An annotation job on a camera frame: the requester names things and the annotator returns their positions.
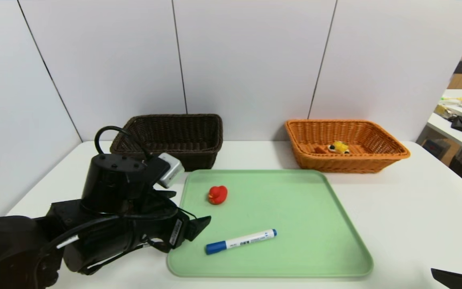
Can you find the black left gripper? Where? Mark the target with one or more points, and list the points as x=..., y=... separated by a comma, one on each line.
x=176, y=232

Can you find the red rubber duck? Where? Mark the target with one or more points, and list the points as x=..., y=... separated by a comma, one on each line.
x=217, y=196

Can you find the white marker with blue cap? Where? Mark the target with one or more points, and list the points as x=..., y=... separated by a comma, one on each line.
x=243, y=241

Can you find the toy waffle with fruit topping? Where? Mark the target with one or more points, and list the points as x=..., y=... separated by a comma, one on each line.
x=338, y=147

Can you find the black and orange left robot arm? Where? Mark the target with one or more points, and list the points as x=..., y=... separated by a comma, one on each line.
x=110, y=180

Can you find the dark brown wicker basket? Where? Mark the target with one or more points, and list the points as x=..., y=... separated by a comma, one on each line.
x=199, y=136

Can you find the orange wicker basket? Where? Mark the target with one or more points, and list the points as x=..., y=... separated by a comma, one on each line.
x=343, y=164

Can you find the brown cardboard box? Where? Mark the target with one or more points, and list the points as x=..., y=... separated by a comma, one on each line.
x=449, y=154

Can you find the light green plastic tray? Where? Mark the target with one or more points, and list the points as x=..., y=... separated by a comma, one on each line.
x=287, y=249

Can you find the white office desk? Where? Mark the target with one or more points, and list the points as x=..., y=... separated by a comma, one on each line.
x=441, y=126

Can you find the yellow packet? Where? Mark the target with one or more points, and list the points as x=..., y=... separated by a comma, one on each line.
x=442, y=110

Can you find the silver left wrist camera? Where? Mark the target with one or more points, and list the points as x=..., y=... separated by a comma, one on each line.
x=171, y=172

